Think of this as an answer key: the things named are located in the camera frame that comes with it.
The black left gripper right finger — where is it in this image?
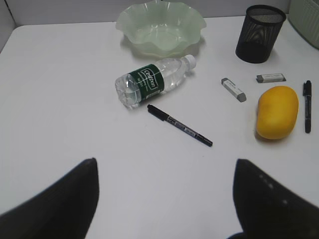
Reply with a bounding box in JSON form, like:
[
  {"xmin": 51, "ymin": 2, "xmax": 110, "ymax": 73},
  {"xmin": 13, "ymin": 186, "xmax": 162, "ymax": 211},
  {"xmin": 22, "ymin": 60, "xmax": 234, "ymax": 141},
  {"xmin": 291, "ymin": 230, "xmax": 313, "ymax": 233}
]
[{"xmin": 233, "ymin": 159, "xmax": 319, "ymax": 239}]

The black mesh pen holder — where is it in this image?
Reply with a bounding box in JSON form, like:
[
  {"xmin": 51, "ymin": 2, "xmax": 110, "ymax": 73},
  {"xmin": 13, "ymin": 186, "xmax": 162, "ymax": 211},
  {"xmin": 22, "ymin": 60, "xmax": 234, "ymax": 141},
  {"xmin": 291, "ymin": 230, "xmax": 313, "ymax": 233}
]
[{"xmin": 235, "ymin": 4, "xmax": 287, "ymax": 64}]

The pale green woven basket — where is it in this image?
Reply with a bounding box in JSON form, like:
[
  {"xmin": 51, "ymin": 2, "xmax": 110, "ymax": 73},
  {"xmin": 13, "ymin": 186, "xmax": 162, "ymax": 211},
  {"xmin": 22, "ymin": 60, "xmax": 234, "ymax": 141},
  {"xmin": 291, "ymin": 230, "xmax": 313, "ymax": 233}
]
[{"xmin": 288, "ymin": 0, "xmax": 319, "ymax": 49}]

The yellow mango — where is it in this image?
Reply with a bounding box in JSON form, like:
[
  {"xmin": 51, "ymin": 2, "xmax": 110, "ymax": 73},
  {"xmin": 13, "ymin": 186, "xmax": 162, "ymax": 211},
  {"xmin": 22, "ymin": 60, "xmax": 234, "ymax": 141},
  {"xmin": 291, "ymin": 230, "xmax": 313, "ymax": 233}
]
[{"xmin": 256, "ymin": 86, "xmax": 299, "ymax": 140}]

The black marker pen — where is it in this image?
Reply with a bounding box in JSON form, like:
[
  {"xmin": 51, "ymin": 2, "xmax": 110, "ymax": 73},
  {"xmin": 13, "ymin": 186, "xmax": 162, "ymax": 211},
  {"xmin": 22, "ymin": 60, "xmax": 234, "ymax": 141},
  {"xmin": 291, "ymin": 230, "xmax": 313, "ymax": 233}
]
[
  {"xmin": 303, "ymin": 80, "xmax": 312, "ymax": 133},
  {"xmin": 147, "ymin": 105, "xmax": 213, "ymax": 147}
]

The clear water bottle green label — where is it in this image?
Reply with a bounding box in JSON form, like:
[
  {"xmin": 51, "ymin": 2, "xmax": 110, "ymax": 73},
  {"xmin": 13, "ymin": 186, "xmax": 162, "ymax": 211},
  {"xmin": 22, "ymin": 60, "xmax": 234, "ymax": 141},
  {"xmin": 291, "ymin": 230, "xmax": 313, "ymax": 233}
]
[{"xmin": 115, "ymin": 54, "xmax": 196, "ymax": 108}]

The pale green wavy plate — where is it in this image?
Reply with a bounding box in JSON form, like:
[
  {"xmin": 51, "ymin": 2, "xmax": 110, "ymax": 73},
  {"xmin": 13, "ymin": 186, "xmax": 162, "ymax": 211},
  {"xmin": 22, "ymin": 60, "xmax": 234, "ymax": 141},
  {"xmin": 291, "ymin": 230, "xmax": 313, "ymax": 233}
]
[{"xmin": 116, "ymin": 0, "xmax": 206, "ymax": 57}]

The grey white eraser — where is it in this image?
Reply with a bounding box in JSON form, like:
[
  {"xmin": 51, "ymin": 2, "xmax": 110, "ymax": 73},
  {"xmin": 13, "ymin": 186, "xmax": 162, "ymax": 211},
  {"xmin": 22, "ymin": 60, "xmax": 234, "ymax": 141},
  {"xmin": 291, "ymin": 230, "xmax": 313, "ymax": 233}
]
[
  {"xmin": 256, "ymin": 73, "xmax": 286, "ymax": 83},
  {"xmin": 221, "ymin": 78, "xmax": 247, "ymax": 103}
]

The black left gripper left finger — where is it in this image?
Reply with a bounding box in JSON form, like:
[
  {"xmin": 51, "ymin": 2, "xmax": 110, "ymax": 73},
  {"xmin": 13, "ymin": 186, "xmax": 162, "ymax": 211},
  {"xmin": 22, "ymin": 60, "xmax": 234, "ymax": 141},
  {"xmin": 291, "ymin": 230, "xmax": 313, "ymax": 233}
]
[{"xmin": 0, "ymin": 158, "xmax": 98, "ymax": 239}]

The grey white eraser left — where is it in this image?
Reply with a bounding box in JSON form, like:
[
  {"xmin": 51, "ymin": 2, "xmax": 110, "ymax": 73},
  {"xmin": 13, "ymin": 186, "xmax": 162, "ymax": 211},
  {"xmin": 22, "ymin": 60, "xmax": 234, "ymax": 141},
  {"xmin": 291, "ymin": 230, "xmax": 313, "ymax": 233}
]
[{"xmin": 221, "ymin": 78, "xmax": 247, "ymax": 103}]

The grey white eraser middle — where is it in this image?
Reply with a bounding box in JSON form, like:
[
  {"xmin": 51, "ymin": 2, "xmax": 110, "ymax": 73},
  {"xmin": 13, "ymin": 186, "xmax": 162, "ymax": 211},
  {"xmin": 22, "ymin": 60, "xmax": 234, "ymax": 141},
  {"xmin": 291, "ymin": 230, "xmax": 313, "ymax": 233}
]
[{"xmin": 256, "ymin": 73, "xmax": 286, "ymax": 83}]

